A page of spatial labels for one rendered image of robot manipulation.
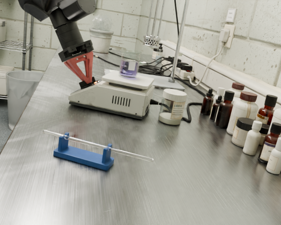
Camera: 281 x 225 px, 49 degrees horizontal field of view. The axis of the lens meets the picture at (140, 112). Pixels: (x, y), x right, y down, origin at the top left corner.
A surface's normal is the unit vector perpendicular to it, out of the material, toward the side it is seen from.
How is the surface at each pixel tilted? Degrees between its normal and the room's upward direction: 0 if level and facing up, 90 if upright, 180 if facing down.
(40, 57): 90
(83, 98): 90
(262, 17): 90
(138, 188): 0
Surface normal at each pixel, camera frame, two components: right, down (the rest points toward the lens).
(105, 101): -0.18, 0.27
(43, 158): 0.16, -0.94
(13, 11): 0.18, 0.33
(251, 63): -0.97, -0.10
